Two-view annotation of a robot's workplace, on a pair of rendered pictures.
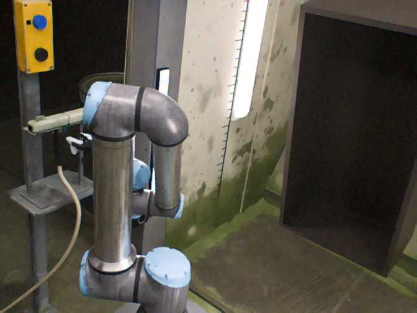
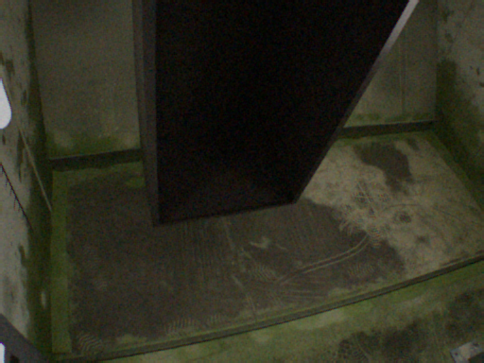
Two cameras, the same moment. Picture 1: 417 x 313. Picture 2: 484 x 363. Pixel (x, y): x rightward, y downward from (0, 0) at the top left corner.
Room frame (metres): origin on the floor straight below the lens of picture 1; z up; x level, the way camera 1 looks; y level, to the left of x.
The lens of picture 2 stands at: (1.48, 0.12, 1.70)
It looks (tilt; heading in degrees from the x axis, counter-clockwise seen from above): 48 degrees down; 301
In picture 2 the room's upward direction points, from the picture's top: 11 degrees clockwise
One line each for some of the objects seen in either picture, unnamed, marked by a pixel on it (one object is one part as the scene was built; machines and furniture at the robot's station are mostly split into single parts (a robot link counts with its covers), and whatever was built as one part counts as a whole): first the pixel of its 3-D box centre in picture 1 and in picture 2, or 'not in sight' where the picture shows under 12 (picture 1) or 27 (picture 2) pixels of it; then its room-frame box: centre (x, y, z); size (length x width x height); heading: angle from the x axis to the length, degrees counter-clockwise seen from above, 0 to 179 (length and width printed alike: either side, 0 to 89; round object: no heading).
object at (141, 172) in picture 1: (130, 171); not in sight; (1.44, 0.27, 1.07); 0.12 x 0.09 x 0.10; 55
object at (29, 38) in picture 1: (35, 36); not in sight; (1.73, 0.71, 1.42); 0.12 x 0.06 x 0.26; 145
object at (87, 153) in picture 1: (98, 155); not in sight; (1.53, 0.41, 1.07); 0.12 x 0.08 x 0.09; 55
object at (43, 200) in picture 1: (56, 157); not in sight; (1.68, 0.62, 0.95); 0.26 x 0.15 x 0.32; 145
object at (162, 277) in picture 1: (163, 280); not in sight; (1.18, 0.10, 0.83); 0.17 x 0.15 x 0.18; 91
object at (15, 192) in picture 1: (54, 190); not in sight; (1.69, 0.64, 0.78); 0.31 x 0.23 x 0.01; 145
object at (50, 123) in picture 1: (84, 131); not in sight; (1.76, 0.54, 1.05); 0.49 x 0.05 x 0.23; 145
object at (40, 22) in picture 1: (40, 22); not in sight; (1.71, 0.68, 1.48); 0.05 x 0.02 x 0.05; 145
